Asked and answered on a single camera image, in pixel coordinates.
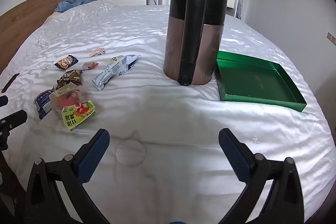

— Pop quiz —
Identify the blue towel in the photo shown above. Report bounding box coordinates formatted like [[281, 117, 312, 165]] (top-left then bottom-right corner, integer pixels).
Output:
[[54, 0, 98, 13]]

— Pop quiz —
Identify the white bed quilt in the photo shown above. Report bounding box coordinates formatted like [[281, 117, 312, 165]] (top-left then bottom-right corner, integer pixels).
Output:
[[0, 0, 334, 224]]

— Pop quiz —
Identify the wooden headboard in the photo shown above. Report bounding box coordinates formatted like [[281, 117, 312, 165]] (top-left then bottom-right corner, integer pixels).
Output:
[[0, 0, 94, 73]]

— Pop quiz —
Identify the brown snack packet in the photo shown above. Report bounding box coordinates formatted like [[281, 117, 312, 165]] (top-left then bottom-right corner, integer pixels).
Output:
[[56, 69, 83, 90]]

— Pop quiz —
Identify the black cookie snack packet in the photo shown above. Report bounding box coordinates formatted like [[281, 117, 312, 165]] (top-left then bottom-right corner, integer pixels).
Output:
[[54, 54, 79, 69]]

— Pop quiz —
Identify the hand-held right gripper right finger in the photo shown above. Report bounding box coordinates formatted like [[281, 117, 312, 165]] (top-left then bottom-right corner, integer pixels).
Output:
[[218, 127, 313, 224]]

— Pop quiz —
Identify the pink striped snack packet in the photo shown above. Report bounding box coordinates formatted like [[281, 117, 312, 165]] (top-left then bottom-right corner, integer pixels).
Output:
[[88, 48, 106, 58]]

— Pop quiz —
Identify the green cardboard box tray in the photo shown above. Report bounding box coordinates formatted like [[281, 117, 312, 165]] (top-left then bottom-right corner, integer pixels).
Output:
[[216, 50, 307, 112]]

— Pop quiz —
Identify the clear bag of red snacks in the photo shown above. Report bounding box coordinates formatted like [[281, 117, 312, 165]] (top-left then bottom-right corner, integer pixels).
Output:
[[49, 83, 87, 117]]

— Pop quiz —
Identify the pale green snack packet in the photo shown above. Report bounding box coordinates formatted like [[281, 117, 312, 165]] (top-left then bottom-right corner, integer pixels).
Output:
[[106, 55, 124, 65]]

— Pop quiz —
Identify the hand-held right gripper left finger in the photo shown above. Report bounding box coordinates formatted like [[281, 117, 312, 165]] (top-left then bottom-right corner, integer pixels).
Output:
[[22, 128, 111, 224]]

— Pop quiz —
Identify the orange clear snack packet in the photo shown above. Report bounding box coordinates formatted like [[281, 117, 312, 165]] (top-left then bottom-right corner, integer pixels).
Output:
[[82, 61, 99, 71]]

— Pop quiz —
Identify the black red strap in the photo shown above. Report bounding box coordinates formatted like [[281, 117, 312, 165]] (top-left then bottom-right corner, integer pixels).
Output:
[[1, 73, 20, 91]]

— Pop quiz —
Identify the bright green snack packet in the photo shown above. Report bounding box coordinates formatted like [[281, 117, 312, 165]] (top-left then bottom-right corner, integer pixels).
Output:
[[61, 100, 97, 132]]

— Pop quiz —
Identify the long white blue snack packet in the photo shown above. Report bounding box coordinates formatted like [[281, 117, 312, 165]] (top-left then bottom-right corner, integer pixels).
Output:
[[92, 54, 140, 90]]

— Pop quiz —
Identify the dark blue snack packet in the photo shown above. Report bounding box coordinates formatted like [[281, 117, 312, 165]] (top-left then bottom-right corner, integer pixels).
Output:
[[33, 88, 55, 120]]

